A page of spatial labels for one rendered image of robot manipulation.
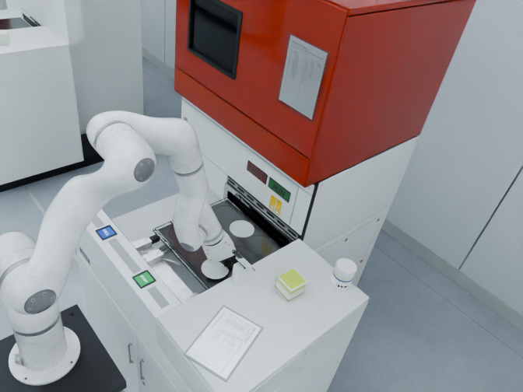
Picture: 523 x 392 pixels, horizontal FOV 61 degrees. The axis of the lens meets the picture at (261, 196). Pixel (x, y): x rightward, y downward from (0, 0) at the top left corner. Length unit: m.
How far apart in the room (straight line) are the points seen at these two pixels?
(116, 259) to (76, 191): 0.53
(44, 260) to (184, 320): 0.48
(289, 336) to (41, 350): 0.70
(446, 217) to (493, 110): 0.76
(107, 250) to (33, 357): 0.42
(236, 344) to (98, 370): 0.41
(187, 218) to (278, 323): 0.43
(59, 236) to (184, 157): 0.36
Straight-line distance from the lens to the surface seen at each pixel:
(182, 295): 1.58
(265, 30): 1.50
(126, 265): 1.57
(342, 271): 1.51
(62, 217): 1.12
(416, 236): 3.32
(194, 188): 1.28
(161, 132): 1.14
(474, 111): 2.85
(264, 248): 1.74
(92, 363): 1.49
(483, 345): 3.07
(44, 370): 1.48
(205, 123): 1.97
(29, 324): 1.31
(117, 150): 1.05
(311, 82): 1.38
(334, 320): 1.50
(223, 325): 1.41
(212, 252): 1.54
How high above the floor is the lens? 2.12
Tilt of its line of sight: 38 degrees down
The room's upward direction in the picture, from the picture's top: 10 degrees clockwise
